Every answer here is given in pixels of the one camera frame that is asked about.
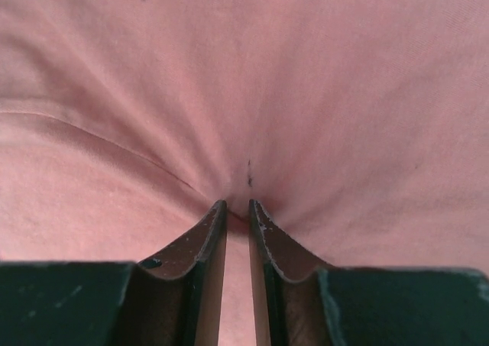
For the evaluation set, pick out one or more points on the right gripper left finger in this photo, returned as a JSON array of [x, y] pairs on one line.
[[172, 297]]

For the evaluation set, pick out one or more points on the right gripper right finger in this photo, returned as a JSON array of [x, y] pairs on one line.
[[300, 299]]

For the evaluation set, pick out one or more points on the pink t shirt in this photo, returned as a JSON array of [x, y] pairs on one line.
[[361, 125]]

